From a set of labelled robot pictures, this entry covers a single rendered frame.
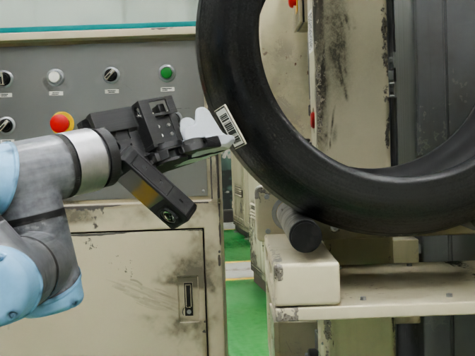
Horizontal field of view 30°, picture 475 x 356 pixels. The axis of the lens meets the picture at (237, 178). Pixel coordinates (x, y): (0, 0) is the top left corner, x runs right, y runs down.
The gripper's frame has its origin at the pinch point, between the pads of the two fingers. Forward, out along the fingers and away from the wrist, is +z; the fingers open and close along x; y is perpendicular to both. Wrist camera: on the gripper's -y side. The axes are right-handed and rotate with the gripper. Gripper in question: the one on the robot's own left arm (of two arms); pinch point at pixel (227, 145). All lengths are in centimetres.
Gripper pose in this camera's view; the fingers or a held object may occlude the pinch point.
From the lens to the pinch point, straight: 117.3
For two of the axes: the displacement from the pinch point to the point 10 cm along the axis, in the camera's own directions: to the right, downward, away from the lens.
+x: -5.7, 3.2, 7.5
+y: -3.5, -9.3, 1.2
